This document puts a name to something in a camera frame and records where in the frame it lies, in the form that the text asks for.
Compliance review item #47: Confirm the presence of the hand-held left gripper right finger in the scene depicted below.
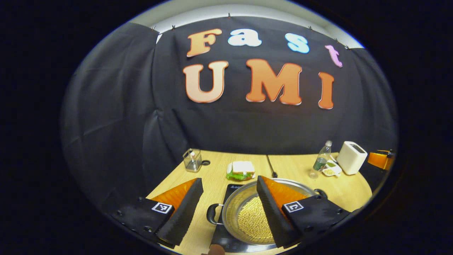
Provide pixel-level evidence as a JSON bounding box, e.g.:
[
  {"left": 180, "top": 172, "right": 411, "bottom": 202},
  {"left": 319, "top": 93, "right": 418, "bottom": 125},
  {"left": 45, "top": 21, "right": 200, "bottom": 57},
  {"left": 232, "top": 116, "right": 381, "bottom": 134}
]
[{"left": 257, "top": 175, "right": 354, "bottom": 248}]

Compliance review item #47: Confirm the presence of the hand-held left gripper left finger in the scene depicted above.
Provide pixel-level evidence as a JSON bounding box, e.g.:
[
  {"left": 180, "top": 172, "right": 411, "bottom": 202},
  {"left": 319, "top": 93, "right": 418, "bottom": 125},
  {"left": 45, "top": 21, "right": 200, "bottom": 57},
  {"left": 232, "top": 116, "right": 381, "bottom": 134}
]
[{"left": 110, "top": 178, "right": 204, "bottom": 248}]

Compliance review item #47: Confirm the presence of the steel pot with black handles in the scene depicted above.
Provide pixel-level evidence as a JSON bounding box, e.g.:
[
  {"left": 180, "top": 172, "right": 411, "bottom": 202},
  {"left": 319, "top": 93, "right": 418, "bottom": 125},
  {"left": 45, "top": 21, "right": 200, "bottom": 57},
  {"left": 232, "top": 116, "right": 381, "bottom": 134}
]
[{"left": 206, "top": 178, "right": 328, "bottom": 245}]

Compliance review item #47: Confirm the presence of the black induction cooktop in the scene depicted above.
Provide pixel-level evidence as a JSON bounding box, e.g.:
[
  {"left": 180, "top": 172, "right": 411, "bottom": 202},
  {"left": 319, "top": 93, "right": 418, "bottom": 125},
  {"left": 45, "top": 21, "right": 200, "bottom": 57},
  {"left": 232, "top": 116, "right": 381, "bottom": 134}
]
[{"left": 210, "top": 183, "right": 283, "bottom": 254}]

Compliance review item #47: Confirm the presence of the pile of soybeans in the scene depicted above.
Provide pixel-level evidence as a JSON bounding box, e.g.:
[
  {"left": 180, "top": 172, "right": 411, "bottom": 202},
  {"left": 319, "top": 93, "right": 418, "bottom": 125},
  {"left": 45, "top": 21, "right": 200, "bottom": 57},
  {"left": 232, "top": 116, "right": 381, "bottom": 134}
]
[{"left": 237, "top": 197, "right": 275, "bottom": 239}]

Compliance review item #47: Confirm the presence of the white toaster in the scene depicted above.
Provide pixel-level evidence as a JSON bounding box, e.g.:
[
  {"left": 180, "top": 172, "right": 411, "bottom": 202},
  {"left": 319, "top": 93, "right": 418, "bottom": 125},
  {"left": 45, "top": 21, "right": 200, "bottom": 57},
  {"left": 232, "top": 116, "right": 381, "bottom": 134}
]
[{"left": 336, "top": 141, "right": 368, "bottom": 175}]

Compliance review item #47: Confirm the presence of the white divided dish of beans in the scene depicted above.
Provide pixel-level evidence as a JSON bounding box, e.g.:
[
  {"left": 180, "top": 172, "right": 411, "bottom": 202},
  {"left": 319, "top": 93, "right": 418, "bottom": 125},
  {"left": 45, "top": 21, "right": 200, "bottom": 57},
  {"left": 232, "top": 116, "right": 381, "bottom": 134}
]
[{"left": 322, "top": 160, "right": 343, "bottom": 177}]

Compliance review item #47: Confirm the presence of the sandwich with lettuce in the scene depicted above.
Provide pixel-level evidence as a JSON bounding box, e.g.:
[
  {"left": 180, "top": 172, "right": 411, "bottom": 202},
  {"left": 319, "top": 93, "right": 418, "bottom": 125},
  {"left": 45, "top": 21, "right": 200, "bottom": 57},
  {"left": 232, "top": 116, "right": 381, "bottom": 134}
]
[{"left": 226, "top": 161, "right": 256, "bottom": 180}]

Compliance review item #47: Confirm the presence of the clear plastic water bottle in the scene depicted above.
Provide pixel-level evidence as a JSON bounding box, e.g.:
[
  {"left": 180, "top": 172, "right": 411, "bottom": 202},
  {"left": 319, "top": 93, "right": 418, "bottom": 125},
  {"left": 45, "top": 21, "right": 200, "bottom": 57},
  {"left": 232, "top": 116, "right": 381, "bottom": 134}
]
[{"left": 309, "top": 140, "right": 333, "bottom": 179}]

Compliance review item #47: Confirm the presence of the black backdrop cloth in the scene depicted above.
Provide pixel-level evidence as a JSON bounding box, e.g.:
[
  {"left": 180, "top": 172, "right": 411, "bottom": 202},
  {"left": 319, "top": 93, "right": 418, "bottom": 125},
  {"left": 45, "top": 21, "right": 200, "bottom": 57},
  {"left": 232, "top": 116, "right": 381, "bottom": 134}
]
[{"left": 60, "top": 16, "right": 398, "bottom": 213}]

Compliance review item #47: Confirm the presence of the black cooktop power cable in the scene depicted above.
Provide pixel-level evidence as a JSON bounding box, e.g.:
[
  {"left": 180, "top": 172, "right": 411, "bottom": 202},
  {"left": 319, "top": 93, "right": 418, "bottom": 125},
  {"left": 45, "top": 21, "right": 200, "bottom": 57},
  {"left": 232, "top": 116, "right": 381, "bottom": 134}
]
[{"left": 266, "top": 155, "right": 278, "bottom": 178}]

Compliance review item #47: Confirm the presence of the wire mesh utensil holder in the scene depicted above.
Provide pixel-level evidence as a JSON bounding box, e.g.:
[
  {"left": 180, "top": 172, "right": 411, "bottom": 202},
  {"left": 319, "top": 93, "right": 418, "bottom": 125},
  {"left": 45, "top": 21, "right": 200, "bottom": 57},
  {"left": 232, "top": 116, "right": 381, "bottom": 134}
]
[{"left": 183, "top": 148, "right": 202, "bottom": 172}]

